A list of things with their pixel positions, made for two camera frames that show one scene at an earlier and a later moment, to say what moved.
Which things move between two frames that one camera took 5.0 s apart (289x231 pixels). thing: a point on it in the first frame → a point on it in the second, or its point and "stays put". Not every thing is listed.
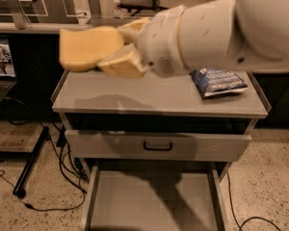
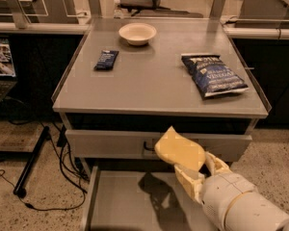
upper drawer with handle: [161, 145] stays put
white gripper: [160, 42] → [225, 192]
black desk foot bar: [18, 190] stays put
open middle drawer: [157, 197] stays put
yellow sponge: [81, 48] → [176, 150]
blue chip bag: [214, 82] stays put
